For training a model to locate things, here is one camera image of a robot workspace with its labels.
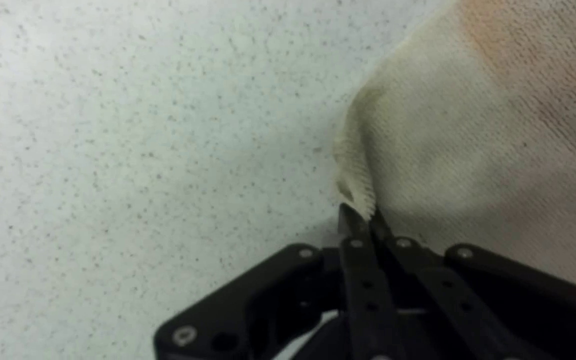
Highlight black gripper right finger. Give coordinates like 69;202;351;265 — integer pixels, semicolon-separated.
368;212;576;360

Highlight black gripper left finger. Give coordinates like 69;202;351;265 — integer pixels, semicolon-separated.
153;202;405;360

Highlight stained cream table cloth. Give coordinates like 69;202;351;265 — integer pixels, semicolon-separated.
332;0;576;296

